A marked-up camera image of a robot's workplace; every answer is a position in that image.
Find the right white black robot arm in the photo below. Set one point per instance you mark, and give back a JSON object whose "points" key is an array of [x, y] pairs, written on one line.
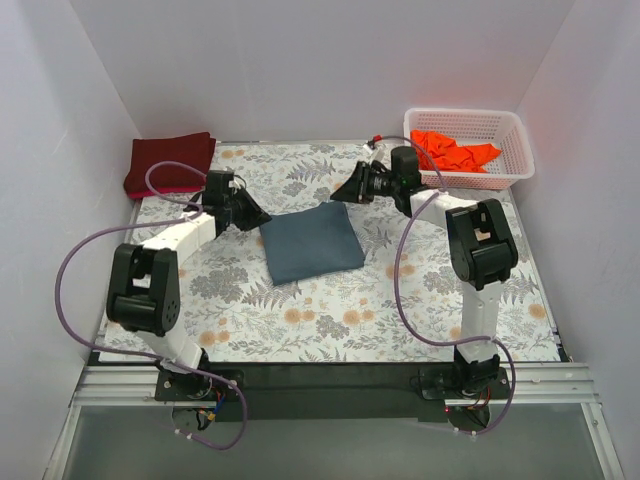
{"points": [[482, 253]]}

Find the grey blue t shirt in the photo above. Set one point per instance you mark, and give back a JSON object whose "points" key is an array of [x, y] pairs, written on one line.
{"points": [[311, 243]]}

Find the aluminium front rail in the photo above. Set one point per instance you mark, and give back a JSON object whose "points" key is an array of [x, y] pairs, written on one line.
{"points": [[333, 390]]}

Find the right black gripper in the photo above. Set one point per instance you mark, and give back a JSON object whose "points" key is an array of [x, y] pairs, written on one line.
{"points": [[364, 181]]}

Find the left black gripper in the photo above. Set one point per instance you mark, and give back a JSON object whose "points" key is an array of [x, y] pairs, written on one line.
{"points": [[241, 209]]}

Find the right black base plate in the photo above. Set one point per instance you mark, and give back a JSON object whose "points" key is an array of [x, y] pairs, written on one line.
{"points": [[442, 381]]}

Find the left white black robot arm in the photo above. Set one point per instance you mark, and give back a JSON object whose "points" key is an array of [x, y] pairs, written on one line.
{"points": [[144, 289]]}

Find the crumpled orange t shirt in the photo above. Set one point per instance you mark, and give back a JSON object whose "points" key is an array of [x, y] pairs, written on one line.
{"points": [[449, 156]]}

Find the white plastic mesh basket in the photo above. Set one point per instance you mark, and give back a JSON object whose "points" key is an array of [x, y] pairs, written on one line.
{"points": [[501, 129]]}

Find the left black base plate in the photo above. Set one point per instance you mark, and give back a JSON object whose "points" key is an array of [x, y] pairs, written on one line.
{"points": [[177, 387]]}

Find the folded dark red shirt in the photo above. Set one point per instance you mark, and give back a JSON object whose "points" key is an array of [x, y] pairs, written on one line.
{"points": [[193, 152]]}

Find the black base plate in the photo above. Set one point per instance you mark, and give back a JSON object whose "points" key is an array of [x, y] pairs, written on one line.
{"points": [[442, 381], [177, 387]]}

